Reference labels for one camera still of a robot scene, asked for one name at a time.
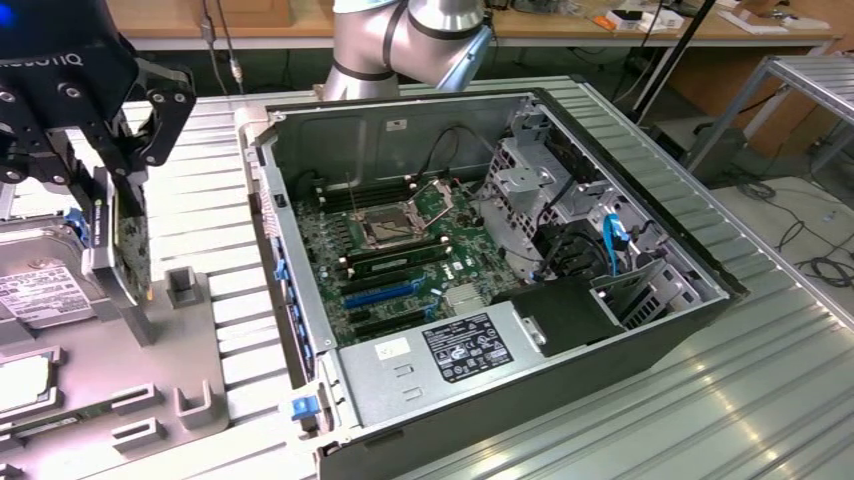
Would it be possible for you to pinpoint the green motherboard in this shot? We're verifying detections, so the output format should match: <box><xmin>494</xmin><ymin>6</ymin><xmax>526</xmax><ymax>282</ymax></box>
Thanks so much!
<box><xmin>293</xmin><ymin>172</ymin><xmax>535</xmax><ymax>349</ymax></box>

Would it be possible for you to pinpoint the silver socket cover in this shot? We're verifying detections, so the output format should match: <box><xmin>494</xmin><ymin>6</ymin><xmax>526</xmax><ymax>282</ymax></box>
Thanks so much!
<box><xmin>406</xmin><ymin>182</ymin><xmax>462</xmax><ymax>226</ymax></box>

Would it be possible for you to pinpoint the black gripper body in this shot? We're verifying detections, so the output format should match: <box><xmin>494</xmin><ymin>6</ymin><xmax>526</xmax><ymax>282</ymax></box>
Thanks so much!
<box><xmin>0</xmin><ymin>0</ymin><xmax>139</xmax><ymax>131</ymax></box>

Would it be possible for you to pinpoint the black wire bundle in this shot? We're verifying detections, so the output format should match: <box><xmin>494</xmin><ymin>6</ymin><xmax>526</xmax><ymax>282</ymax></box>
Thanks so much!
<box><xmin>533</xmin><ymin>219</ymin><xmax>613</xmax><ymax>286</ymax></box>

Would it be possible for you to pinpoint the black plastic duct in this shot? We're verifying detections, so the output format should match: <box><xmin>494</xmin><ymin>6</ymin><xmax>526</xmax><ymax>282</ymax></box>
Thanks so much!
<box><xmin>510</xmin><ymin>284</ymin><xmax>629</xmax><ymax>359</ymax></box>

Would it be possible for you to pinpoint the brown cardboard box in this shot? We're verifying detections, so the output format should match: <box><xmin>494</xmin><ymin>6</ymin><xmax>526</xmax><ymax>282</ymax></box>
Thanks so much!
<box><xmin>741</xmin><ymin>0</ymin><xmax>854</xmax><ymax>16</ymax></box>

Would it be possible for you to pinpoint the hard disk with white label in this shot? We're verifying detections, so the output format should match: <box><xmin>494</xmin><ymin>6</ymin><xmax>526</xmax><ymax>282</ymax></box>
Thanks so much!
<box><xmin>0</xmin><ymin>209</ymin><xmax>95</xmax><ymax>331</ymax></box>

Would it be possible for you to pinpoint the hanging grey cable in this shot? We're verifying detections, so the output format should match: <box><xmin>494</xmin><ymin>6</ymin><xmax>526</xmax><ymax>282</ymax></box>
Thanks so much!
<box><xmin>199</xmin><ymin>0</ymin><xmax>243</xmax><ymax>96</ymax></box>

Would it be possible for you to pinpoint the grey parts rack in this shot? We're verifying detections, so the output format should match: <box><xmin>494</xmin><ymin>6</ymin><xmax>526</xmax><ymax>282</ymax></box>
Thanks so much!
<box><xmin>0</xmin><ymin>169</ymin><xmax>233</xmax><ymax>480</ymax></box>

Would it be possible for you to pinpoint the white flat item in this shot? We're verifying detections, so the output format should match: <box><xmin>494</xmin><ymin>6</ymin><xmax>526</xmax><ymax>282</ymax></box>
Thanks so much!
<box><xmin>717</xmin><ymin>7</ymin><xmax>793</xmax><ymax>35</ymax></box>

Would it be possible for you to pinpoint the green RAM stick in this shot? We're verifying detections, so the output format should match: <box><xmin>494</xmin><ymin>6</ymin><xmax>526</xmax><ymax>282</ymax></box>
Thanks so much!
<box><xmin>0</xmin><ymin>399</ymin><xmax>115</xmax><ymax>436</ymax></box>
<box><xmin>350</xmin><ymin>252</ymin><xmax>450</xmax><ymax>279</ymax></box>

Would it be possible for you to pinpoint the blue expansion slot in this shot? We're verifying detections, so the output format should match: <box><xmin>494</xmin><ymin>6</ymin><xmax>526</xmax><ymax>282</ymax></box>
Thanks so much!
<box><xmin>343</xmin><ymin>282</ymin><xmax>430</xmax><ymax>310</ymax></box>

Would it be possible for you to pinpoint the wooden desk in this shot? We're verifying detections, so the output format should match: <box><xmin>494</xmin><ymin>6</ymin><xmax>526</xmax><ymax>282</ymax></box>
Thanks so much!
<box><xmin>116</xmin><ymin>0</ymin><xmax>844</xmax><ymax>161</ymax></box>

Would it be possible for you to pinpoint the silver drive cage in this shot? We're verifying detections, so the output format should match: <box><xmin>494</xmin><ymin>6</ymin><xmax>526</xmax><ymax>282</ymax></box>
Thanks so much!
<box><xmin>481</xmin><ymin>134</ymin><xmax>582</xmax><ymax>241</ymax></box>

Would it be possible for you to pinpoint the silver CPU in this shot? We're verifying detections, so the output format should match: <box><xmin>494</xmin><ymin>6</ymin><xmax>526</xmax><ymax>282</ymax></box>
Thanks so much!
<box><xmin>0</xmin><ymin>355</ymin><xmax>56</xmax><ymax>414</ymax></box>

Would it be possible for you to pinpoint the black floor cable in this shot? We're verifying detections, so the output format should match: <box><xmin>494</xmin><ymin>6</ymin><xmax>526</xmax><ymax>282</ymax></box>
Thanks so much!
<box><xmin>800</xmin><ymin>255</ymin><xmax>854</xmax><ymax>292</ymax></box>
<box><xmin>733</xmin><ymin>177</ymin><xmax>813</xmax><ymax>261</ymax></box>

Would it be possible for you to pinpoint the aluminium frame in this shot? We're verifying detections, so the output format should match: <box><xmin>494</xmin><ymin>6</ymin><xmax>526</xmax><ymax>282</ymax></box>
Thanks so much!
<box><xmin>685</xmin><ymin>54</ymin><xmax>854</xmax><ymax>174</ymax></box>

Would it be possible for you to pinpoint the white black small box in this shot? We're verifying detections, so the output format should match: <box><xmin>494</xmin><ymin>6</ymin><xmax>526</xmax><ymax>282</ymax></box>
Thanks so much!
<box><xmin>608</xmin><ymin>7</ymin><xmax>688</xmax><ymax>34</ymax></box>

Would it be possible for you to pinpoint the black looped cable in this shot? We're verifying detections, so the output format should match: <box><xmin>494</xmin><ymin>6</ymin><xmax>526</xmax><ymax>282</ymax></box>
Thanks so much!
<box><xmin>425</xmin><ymin>124</ymin><xmax>501</xmax><ymax>182</ymax></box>

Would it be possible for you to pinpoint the long black expansion slot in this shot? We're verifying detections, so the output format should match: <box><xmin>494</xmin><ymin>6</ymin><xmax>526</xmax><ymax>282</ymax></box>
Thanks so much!
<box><xmin>339</xmin><ymin>273</ymin><xmax>426</xmax><ymax>296</ymax></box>
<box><xmin>350</xmin><ymin>308</ymin><xmax>429</xmax><ymax>330</ymax></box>
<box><xmin>353</xmin><ymin>319</ymin><xmax>430</xmax><ymax>342</ymax></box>

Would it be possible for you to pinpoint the black stand pole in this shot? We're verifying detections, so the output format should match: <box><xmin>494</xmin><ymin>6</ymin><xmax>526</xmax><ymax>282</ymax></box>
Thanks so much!
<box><xmin>630</xmin><ymin>0</ymin><xmax>714</xmax><ymax>124</ymax></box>

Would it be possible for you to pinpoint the black RAM slot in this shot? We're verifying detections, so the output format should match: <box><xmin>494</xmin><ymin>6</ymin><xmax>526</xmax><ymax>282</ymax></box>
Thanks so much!
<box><xmin>317</xmin><ymin>172</ymin><xmax>413</xmax><ymax>194</ymax></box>
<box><xmin>346</xmin><ymin>248</ymin><xmax>451</xmax><ymax>280</ymax></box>
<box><xmin>323</xmin><ymin>187</ymin><xmax>421</xmax><ymax>210</ymax></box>
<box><xmin>343</xmin><ymin>243</ymin><xmax>449</xmax><ymax>270</ymax></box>
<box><xmin>321</xmin><ymin>182</ymin><xmax>418</xmax><ymax>204</ymax></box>
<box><xmin>319</xmin><ymin>177</ymin><xmax>415</xmax><ymax>199</ymax></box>
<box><xmin>339</xmin><ymin>235</ymin><xmax>443</xmax><ymax>262</ymax></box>
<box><xmin>342</xmin><ymin>239</ymin><xmax>446</xmax><ymax>266</ymax></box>

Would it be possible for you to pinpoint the silver chipset heatsink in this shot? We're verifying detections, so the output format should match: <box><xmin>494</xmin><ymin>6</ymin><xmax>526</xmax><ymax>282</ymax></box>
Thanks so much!
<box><xmin>443</xmin><ymin>287</ymin><xmax>493</xmax><ymax>314</ymax></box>

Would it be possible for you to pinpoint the green graphics card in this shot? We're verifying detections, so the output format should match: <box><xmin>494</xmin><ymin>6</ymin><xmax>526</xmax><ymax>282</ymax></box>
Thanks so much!
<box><xmin>63</xmin><ymin>144</ymin><xmax>157</xmax><ymax>309</ymax></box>

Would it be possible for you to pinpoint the CPU socket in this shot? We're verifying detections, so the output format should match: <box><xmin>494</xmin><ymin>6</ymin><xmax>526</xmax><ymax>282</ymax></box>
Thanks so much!
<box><xmin>353</xmin><ymin>204</ymin><xmax>435</xmax><ymax>251</ymax></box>

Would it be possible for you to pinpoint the blue disk wire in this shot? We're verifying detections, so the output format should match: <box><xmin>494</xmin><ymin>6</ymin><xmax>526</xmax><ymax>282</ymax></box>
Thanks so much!
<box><xmin>602</xmin><ymin>212</ymin><xmax>634</xmax><ymax>280</ymax></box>

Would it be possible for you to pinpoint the black silver PC case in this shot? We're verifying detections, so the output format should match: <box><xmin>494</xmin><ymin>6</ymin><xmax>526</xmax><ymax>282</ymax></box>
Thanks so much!
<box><xmin>237</xmin><ymin>74</ymin><xmax>749</xmax><ymax>480</ymax></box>

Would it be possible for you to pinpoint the grey power supply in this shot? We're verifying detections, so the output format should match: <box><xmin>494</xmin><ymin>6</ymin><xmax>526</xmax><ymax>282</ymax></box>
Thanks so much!
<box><xmin>337</xmin><ymin>294</ymin><xmax>557</xmax><ymax>432</ymax></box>

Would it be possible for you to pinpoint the perforated metal bracket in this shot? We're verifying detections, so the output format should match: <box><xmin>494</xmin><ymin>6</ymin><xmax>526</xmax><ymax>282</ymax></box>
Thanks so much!
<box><xmin>590</xmin><ymin>259</ymin><xmax>689</xmax><ymax>332</ymax></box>

